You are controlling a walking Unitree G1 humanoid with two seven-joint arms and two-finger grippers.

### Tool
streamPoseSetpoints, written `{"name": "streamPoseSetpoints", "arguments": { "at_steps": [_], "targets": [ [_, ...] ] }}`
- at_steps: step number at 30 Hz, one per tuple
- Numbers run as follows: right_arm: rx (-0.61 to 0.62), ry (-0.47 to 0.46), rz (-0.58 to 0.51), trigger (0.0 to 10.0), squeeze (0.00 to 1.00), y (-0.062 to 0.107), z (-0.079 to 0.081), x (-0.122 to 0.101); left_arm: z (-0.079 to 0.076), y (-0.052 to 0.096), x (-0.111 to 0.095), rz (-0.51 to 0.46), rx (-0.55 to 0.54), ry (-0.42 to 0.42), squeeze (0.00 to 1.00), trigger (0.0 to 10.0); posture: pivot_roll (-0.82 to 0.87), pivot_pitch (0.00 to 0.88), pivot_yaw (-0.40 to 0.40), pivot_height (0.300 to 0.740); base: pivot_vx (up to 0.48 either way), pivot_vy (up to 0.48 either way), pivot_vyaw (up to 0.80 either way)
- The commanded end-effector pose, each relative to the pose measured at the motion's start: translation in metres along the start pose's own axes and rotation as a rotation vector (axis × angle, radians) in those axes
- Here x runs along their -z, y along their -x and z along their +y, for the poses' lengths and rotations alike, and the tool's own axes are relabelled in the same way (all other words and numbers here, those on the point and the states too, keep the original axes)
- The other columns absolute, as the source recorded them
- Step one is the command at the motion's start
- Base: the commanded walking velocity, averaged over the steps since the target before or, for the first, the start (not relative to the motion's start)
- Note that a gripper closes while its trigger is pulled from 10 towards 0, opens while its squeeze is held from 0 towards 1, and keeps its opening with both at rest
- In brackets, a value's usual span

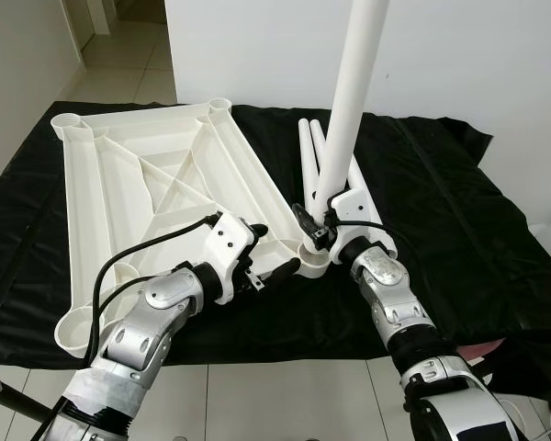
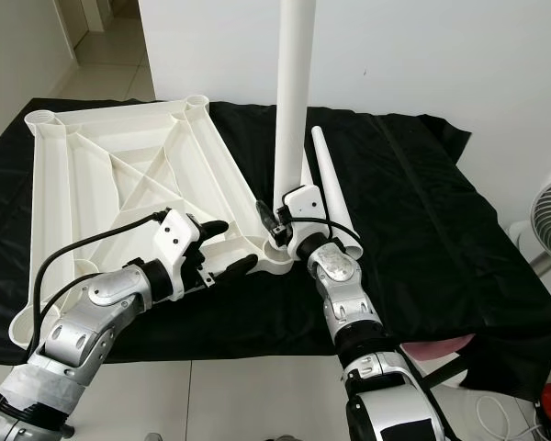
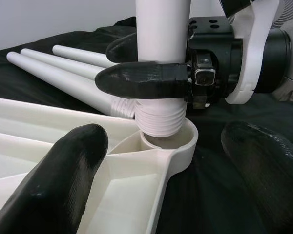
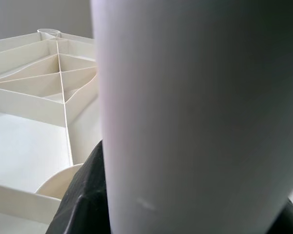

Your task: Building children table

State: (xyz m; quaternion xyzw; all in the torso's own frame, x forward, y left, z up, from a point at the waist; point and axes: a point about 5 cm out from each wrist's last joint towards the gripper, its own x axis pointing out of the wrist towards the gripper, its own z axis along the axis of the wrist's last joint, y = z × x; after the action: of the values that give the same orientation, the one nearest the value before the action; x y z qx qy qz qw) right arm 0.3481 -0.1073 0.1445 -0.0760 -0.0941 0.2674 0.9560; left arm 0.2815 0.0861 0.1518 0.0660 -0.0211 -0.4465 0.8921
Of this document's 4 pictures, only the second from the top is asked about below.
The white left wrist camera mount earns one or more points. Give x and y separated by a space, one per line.
184 237

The black cloth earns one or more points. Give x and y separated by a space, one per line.
432 230

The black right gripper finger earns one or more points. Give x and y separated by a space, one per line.
264 220

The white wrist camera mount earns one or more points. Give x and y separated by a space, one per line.
305 202
184 237

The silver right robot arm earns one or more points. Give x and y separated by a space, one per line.
340 285

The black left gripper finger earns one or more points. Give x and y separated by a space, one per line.
216 228
241 264

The pink cushion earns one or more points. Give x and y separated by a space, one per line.
441 347

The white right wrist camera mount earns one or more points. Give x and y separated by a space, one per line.
305 202

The white plastic table top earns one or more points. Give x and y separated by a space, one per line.
92 184

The black metal table leg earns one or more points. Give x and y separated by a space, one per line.
436 370

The white plastic table leg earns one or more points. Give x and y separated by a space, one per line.
331 175
308 170
296 92

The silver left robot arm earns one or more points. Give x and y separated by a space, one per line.
110 299

